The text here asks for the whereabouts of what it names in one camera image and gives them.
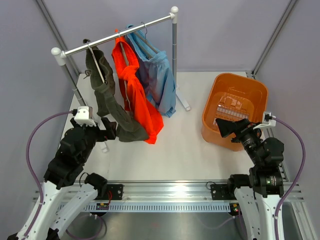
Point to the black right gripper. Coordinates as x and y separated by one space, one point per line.
241 128

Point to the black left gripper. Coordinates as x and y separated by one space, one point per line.
104 135

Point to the olive green shorts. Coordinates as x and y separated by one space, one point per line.
128 129

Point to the white clothes hanger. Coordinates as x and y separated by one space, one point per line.
94 68

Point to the orange shorts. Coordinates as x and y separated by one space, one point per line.
133 93

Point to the light blue shorts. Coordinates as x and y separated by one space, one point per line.
155 75

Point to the grey clothes hanger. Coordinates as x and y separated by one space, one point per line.
121 49

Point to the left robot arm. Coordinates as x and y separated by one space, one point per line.
46 221

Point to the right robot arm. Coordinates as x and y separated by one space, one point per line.
264 177

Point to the orange plastic basket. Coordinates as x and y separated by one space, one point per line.
233 98

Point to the white and silver clothes rack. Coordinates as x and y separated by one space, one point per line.
61 56

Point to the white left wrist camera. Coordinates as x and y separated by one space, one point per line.
84 116

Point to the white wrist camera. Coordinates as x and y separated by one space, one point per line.
84 116
268 121

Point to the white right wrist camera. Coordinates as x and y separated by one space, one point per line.
268 121

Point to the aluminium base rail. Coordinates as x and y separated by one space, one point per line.
164 191

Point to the white slotted cable duct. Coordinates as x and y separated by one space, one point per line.
161 207

